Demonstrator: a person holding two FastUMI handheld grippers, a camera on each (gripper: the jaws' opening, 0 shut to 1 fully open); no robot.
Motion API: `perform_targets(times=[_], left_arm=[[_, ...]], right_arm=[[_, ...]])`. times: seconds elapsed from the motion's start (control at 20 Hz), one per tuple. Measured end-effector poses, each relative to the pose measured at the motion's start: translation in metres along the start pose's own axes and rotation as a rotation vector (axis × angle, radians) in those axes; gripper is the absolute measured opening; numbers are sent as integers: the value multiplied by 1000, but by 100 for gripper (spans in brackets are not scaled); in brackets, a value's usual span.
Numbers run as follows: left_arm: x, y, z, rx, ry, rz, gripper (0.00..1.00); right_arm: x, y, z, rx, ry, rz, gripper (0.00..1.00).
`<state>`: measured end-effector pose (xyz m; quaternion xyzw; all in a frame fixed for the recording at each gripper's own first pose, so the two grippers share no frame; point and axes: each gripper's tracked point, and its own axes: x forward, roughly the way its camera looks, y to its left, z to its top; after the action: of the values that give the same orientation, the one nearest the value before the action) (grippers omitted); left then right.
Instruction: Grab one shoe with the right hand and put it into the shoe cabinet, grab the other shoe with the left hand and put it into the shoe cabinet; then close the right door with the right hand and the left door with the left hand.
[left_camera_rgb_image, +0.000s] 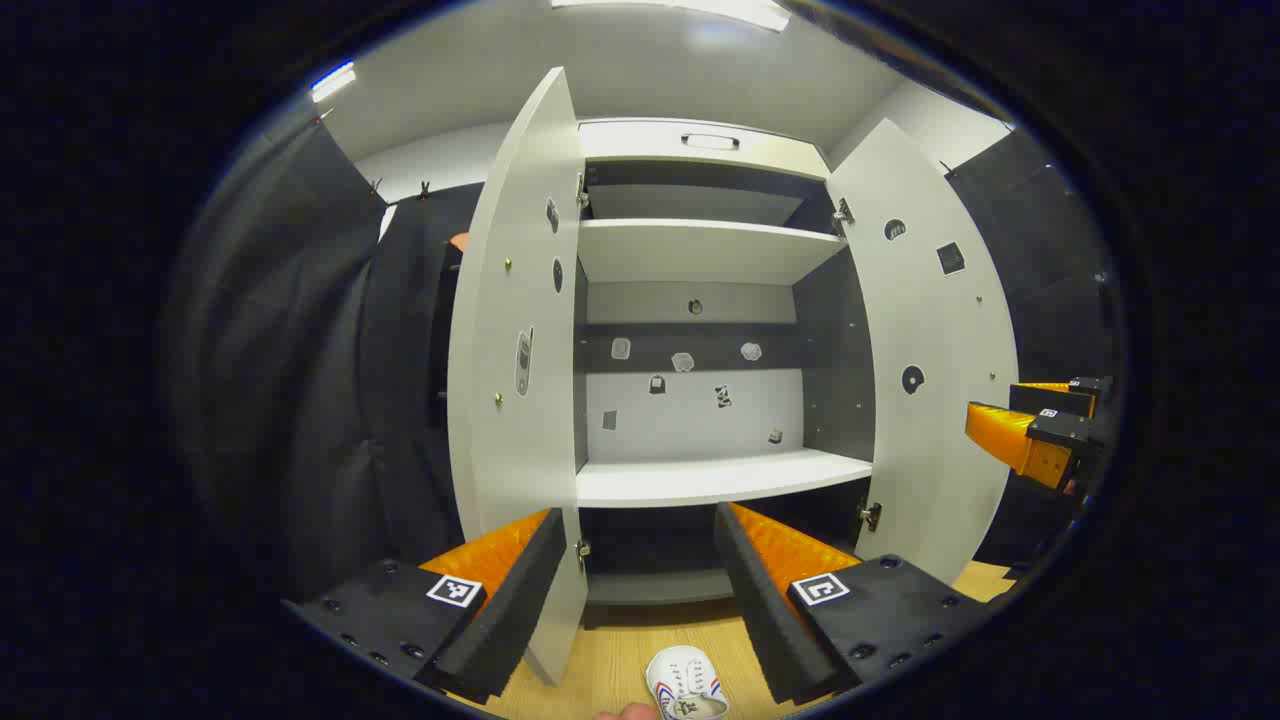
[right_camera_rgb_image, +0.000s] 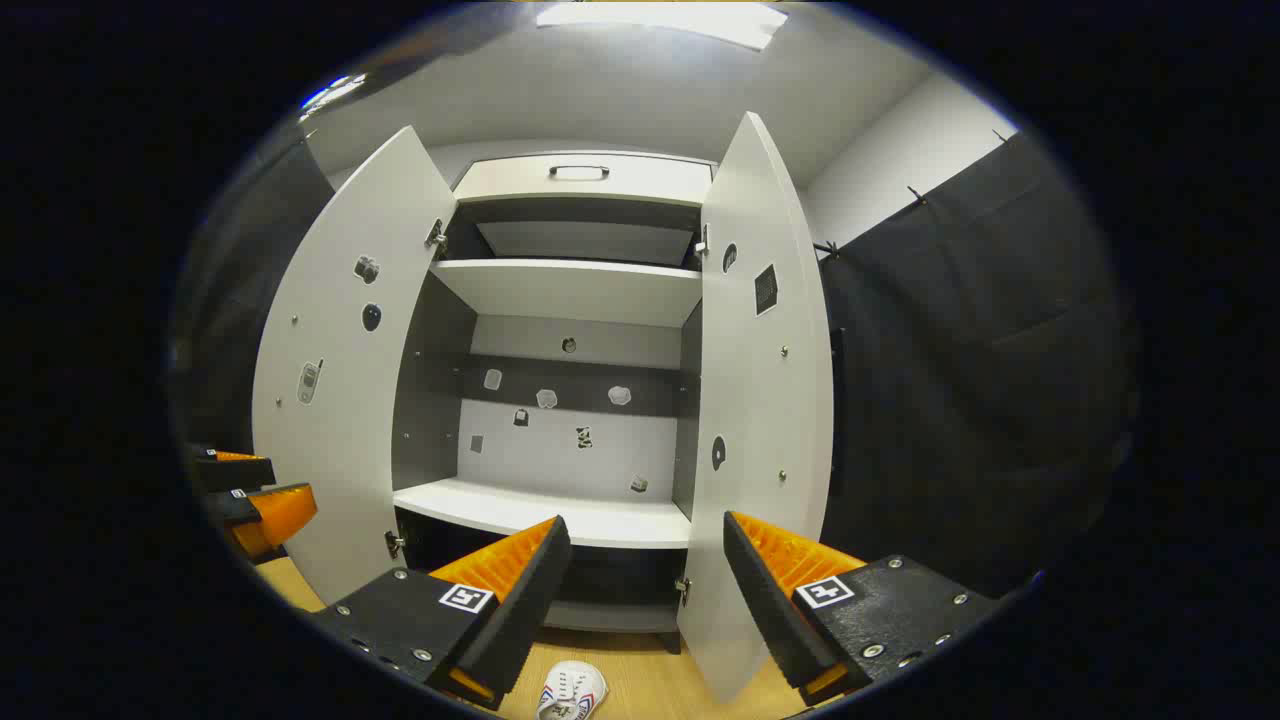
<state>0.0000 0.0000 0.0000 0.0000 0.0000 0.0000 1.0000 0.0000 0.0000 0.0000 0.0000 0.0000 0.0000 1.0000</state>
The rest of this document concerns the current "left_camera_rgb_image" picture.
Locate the white shoe cabinet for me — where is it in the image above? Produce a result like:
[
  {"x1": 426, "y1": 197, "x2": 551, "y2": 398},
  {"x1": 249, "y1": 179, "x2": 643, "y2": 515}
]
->
[{"x1": 575, "y1": 118, "x2": 881, "y2": 631}]

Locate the large ceiling light panel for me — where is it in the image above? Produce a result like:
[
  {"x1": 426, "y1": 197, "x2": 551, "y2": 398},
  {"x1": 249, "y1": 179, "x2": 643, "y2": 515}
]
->
[{"x1": 550, "y1": 0, "x2": 791, "y2": 33}]

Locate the small ceiling light strip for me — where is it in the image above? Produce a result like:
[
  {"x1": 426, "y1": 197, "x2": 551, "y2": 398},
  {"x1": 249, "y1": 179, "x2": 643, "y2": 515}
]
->
[{"x1": 310, "y1": 62, "x2": 357, "y2": 103}]

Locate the white striped shoe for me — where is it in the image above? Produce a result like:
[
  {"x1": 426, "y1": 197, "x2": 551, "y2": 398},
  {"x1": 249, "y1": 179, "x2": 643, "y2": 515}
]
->
[{"x1": 645, "y1": 646, "x2": 731, "y2": 720}]

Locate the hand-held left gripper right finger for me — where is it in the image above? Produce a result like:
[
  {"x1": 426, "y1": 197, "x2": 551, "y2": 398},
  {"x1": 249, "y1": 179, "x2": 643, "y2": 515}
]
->
[{"x1": 713, "y1": 502, "x2": 991, "y2": 706}]

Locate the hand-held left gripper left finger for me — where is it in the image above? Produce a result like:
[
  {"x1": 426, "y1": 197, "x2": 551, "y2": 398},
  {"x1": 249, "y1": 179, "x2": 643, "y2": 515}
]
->
[{"x1": 283, "y1": 508, "x2": 569, "y2": 706}]

